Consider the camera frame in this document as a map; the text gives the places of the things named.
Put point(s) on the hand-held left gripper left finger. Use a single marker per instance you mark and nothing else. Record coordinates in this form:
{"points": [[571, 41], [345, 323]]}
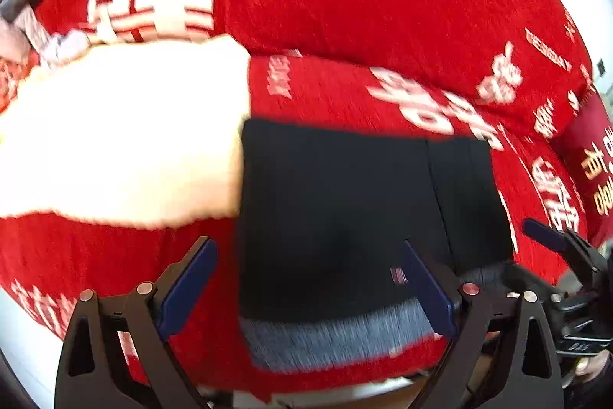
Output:
{"points": [[187, 287]]}

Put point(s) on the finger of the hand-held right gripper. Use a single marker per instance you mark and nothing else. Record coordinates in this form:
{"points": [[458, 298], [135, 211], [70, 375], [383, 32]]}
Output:
{"points": [[546, 232]]}

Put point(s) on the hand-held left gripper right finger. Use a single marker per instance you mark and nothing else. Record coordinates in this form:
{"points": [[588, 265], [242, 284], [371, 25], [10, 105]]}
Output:
{"points": [[428, 291]]}

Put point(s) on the black pants grey waistband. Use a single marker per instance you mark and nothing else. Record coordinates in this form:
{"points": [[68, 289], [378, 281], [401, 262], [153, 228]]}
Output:
{"points": [[335, 207]]}

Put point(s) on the person's right hand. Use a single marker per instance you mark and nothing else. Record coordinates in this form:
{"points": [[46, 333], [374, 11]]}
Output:
{"points": [[582, 366]]}

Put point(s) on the dark red printed pillow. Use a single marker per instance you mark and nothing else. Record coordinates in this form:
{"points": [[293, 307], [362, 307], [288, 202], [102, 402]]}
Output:
{"points": [[591, 160]]}

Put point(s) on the white fluffy blanket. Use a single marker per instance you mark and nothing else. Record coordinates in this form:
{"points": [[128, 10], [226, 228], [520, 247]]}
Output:
{"points": [[119, 126]]}

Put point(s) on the pale crumpled cloth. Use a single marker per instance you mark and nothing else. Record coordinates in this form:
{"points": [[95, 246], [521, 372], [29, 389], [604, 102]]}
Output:
{"points": [[43, 42]]}

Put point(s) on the red printed sofa cover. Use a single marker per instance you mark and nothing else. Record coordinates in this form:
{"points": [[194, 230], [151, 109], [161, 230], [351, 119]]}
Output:
{"points": [[335, 6]]}

